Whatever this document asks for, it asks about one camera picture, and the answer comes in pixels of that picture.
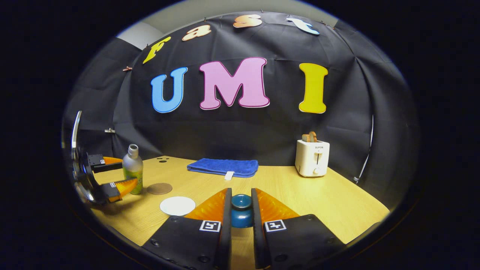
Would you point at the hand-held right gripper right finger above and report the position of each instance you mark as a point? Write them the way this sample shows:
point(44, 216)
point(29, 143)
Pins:
point(257, 240)

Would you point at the white clip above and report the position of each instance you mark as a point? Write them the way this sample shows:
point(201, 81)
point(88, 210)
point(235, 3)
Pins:
point(109, 131)

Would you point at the white toaster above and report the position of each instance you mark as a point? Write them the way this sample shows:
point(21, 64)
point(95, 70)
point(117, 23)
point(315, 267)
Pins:
point(311, 159)

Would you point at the pale toast slice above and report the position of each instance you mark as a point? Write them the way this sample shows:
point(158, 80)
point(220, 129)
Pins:
point(305, 138)

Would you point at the teal white-lined teacup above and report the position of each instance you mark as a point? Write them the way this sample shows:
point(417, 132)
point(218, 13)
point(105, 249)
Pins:
point(177, 206)

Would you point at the green label water bottle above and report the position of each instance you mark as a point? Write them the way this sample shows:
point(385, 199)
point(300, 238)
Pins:
point(132, 165)

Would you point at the brown toast slice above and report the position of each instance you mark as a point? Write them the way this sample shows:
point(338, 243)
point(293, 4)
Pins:
point(313, 136)

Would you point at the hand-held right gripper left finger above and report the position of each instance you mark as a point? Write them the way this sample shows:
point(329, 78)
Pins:
point(226, 232)

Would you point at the teal teacup lid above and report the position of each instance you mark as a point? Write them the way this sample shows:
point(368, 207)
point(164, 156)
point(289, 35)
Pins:
point(241, 210)

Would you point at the round brown coaster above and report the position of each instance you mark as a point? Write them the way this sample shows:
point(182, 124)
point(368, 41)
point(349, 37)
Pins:
point(159, 188)

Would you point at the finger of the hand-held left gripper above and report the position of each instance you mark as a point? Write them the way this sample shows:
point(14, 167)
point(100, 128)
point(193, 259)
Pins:
point(108, 167)
point(125, 186)

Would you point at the blue folded towel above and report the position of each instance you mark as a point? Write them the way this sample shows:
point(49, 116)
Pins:
point(223, 167)

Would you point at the black backdrop cloth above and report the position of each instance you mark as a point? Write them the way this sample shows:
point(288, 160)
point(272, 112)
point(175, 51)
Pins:
point(243, 131)

